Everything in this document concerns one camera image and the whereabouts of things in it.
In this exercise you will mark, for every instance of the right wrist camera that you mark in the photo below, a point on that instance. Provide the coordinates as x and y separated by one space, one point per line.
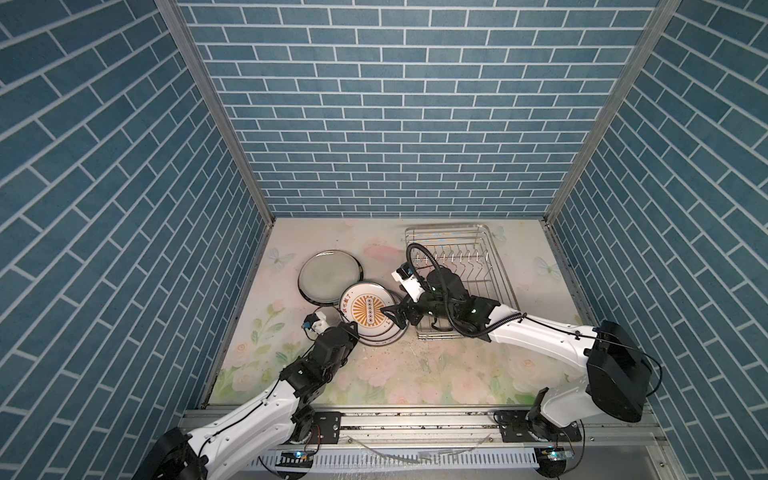
409 282

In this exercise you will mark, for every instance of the plain white deep plate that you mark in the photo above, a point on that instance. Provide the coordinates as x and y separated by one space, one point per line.
327 275

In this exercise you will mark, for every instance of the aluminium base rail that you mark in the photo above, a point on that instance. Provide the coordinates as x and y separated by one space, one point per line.
389 439

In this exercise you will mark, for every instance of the metal wire dish rack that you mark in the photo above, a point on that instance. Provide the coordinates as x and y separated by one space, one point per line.
459 267

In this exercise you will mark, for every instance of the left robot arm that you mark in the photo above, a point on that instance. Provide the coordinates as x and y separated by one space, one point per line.
280 414

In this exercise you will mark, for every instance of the brown patterned plate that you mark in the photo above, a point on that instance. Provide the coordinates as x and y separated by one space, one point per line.
353 292

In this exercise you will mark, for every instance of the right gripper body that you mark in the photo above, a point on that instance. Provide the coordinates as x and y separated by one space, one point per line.
427 305

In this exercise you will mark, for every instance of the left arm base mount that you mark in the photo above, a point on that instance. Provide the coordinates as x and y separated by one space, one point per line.
314 427

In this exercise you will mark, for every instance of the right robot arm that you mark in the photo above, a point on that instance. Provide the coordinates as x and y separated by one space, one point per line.
614 373

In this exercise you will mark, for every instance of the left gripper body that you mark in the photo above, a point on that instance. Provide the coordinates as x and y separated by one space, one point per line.
350 342

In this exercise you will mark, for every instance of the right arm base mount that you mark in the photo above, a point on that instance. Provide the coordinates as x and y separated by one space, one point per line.
516 426

